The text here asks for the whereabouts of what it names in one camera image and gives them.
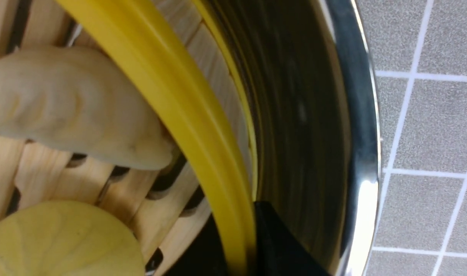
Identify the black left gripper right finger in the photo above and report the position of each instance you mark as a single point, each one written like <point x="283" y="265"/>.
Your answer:
<point x="278" y="251"/>

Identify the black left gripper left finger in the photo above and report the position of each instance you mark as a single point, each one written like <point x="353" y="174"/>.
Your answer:
<point x="204" y="257"/>

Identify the yellow rimmed bamboo steamer basket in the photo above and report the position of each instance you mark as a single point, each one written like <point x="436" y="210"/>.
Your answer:
<point x="174" y="54"/>

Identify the stainless steel pot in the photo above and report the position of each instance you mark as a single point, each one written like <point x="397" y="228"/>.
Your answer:
<point x="312" y="95"/>

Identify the yellow-green round bun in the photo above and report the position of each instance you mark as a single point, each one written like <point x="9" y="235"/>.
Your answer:
<point x="67" y="238"/>

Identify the white pink dumpling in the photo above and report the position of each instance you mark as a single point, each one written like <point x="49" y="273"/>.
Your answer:
<point x="76" y="99"/>

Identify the grey checkered tablecloth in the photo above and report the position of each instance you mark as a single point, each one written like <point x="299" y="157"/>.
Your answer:
<point x="419" y="49"/>

